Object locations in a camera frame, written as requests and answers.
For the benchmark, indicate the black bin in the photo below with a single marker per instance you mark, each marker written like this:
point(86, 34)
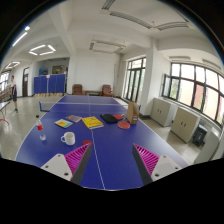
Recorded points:
point(199, 135)

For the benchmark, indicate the small wooden side table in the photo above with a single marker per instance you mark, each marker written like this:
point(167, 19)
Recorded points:
point(93, 93)

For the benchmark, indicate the clear plastic water bottle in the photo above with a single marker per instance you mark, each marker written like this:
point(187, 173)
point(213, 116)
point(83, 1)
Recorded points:
point(39, 126)

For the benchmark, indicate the right brown armchair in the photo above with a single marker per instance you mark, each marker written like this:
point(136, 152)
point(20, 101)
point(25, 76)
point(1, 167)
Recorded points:
point(107, 91)

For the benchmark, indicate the blue partition screen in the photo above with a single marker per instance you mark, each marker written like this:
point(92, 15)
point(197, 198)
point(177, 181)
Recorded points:
point(54, 83)

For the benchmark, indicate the table tennis net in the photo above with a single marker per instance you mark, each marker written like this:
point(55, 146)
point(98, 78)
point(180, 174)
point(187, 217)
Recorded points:
point(46, 106)

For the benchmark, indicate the red table tennis paddle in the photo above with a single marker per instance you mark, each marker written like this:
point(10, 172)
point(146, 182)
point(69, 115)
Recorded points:
point(118, 117)

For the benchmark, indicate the black paddle case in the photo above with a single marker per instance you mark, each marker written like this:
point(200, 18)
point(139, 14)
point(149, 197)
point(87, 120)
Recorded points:
point(108, 118)

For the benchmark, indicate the brown cardboard box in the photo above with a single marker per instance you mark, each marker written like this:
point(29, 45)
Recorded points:
point(132, 113)

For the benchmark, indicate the white cabinet far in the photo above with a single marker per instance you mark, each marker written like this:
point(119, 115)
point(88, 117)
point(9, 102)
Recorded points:
point(163, 112)

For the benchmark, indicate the blue table tennis table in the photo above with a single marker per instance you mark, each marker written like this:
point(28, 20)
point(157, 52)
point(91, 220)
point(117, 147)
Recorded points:
point(111, 165)

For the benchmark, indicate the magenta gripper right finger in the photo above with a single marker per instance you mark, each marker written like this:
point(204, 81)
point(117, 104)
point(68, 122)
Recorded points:
point(151, 166)

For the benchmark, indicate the left brown armchair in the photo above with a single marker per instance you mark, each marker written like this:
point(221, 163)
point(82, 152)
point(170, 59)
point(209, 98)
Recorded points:
point(77, 89)

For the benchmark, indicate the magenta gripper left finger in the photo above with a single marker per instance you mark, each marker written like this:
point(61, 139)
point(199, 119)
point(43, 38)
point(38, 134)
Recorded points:
point(70, 166)

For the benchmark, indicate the white ceramic mug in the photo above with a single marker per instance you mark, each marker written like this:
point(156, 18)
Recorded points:
point(68, 138)

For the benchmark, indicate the person in white shirt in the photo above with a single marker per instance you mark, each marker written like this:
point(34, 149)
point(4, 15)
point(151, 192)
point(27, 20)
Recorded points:
point(14, 93)

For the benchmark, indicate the red round coaster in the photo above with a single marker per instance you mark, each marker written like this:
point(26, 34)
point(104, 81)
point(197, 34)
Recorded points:
point(87, 142)

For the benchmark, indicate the red paddle near box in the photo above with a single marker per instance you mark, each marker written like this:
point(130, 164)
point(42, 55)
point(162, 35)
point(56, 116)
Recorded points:
point(123, 125)

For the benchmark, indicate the grey notebook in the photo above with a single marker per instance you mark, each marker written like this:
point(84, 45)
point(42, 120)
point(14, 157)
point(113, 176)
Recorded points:
point(74, 118)

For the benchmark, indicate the white cabinet near window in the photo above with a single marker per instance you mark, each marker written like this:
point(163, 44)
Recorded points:
point(185, 124)

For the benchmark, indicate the small yellow blue book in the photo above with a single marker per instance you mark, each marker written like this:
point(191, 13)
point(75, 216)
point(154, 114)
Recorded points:
point(63, 123)

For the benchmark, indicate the brown armchair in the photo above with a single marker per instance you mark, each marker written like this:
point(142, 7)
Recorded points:
point(107, 91)
point(77, 89)

